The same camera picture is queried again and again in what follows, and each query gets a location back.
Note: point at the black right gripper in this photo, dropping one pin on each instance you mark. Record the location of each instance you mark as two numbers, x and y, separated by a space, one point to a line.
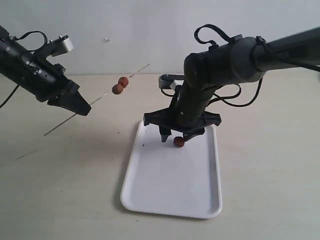
186 113

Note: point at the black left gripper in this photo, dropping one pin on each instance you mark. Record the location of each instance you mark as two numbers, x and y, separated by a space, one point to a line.
46 81

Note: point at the dark red dried date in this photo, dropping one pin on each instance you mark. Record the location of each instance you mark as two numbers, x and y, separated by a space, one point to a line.
123 81
179 141
117 89

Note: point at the thin metal skewer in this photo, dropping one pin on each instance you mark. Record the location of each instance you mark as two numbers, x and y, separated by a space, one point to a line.
96 100

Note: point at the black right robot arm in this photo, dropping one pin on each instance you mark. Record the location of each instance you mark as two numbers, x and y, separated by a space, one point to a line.
241 60

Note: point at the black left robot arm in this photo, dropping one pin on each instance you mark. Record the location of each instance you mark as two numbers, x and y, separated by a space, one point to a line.
31 70

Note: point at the white rectangular plastic tray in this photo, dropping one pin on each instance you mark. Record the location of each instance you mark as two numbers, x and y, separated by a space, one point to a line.
164 179

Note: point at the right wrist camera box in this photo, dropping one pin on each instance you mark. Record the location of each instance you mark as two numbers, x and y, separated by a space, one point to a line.
170 81

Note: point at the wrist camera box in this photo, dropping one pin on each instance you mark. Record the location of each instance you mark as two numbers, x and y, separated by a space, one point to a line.
170 81
60 46

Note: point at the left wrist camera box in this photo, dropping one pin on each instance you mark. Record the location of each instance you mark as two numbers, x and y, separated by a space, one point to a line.
60 46

